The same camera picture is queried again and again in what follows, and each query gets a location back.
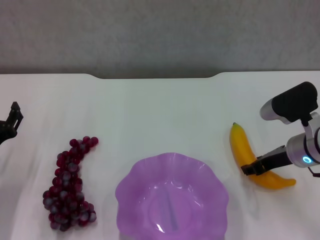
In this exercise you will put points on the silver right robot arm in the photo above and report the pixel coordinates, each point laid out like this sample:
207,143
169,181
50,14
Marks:
305,147

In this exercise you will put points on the dark red grape bunch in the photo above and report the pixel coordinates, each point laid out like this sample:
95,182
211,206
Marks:
66,195

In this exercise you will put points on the purple wavy plastic bowl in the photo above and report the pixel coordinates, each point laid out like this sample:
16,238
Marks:
140,200

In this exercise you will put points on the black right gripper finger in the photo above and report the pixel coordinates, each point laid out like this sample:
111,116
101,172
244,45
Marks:
255,169
260,157

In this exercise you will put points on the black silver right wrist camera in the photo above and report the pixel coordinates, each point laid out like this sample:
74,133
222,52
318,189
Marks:
292,100

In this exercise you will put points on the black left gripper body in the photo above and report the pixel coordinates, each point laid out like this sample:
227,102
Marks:
6,131

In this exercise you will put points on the yellow banana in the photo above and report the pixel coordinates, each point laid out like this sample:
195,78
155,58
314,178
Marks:
240,142

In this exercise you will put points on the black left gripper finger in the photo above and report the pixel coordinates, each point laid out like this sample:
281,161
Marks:
15,113

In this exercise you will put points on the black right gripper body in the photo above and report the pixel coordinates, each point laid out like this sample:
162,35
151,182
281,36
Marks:
277,160

